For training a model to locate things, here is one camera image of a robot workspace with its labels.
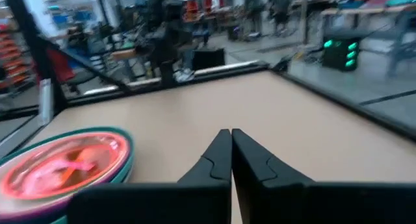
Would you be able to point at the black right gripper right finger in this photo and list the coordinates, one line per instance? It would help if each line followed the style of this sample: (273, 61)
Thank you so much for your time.
(286, 201)

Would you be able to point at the black computer tower with lights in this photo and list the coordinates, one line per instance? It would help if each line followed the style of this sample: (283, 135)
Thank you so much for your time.
(338, 55)

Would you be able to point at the black table frame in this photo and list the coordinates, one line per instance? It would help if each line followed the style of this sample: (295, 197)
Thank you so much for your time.
(325, 94)

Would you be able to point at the pink transparent plastic plate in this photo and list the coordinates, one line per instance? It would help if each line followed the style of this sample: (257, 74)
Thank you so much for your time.
(65, 165)

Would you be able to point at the red storage bin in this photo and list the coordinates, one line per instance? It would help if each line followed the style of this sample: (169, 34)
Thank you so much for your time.
(209, 3)
(191, 8)

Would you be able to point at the large teal plastic plate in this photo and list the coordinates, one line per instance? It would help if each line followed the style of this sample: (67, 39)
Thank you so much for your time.
(122, 177)

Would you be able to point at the wooden top workbench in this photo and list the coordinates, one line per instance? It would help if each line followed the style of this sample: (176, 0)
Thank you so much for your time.
(123, 54)

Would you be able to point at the black corner object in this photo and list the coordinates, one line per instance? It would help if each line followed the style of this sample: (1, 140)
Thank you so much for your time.
(281, 65)

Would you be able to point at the red cloth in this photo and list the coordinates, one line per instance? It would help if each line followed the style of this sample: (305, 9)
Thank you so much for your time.
(60, 65)

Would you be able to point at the black box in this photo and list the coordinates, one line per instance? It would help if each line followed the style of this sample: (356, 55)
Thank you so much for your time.
(208, 59)

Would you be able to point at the silver metal bracket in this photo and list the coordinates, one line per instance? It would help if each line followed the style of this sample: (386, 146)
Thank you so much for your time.
(45, 100)

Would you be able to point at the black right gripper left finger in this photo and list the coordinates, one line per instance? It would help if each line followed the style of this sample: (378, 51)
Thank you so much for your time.
(195, 201)

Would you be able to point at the shelf with orange items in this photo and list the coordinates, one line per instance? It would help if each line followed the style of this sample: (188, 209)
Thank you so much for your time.
(13, 60)

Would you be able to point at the silver aluminium rail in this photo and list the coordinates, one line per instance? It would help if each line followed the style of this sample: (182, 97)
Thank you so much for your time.
(224, 66)

